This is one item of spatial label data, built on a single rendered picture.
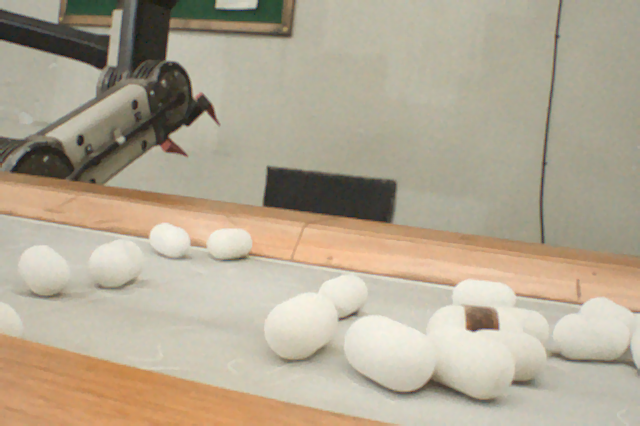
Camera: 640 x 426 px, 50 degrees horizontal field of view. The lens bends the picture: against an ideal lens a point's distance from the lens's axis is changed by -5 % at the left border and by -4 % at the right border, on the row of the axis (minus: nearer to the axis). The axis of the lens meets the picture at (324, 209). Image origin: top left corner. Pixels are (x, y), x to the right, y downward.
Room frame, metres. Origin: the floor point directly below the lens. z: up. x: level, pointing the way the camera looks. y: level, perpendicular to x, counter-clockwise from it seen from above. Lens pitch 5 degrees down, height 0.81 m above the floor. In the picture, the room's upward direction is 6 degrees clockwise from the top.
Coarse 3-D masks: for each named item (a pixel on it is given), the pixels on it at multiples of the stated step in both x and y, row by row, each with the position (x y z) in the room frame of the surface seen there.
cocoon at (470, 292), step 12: (456, 288) 0.35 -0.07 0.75; (468, 288) 0.35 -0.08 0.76; (480, 288) 0.35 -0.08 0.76; (492, 288) 0.35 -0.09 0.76; (504, 288) 0.35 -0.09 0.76; (456, 300) 0.35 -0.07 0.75; (468, 300) 0.34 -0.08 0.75; (480, 300) 0.34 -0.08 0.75; (492, 300) 0.34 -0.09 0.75; (504, 300) 0.34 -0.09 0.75
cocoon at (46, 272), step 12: (24, 252) 0.30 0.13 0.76; (36, 252) 0.29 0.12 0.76; (48, 252) 0.29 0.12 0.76; (24, 264) 0.29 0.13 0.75; (36, 264) 0.29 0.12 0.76; (48, 264) 0.29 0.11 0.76; (60, 264) 0.29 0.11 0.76; (24, 276) 0.29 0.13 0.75; (36, 276) 0.28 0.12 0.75; (48, 276) 0.28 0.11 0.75; (60, 276) 0.29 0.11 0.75; (36, 288) 0.29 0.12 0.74; (48, 288) 0.29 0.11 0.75; (60, 288) 0.29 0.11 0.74
